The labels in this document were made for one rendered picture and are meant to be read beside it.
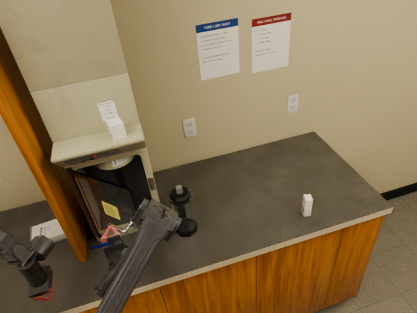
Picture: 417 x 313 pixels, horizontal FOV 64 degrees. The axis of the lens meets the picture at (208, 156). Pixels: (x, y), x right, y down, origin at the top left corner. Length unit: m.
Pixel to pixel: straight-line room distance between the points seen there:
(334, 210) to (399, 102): 1.11
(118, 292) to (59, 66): 0.74
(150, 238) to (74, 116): 0.65
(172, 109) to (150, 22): 0.45
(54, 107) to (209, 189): 0.89
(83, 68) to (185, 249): 0.86
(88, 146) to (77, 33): 0.37
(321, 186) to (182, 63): 0.93
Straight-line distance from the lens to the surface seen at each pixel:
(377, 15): 2.15
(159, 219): 0.77
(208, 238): 1.56
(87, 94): 1.24
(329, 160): 1.99
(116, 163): 1.42
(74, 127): 1.30
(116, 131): 1.21
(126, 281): 0.77
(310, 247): 1.74
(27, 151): 1.26
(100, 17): 1.16
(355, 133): 2.49
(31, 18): 1.17
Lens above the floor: 2.16
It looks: 38 degrees down
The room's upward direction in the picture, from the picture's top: 6 degrees counter-clockwise
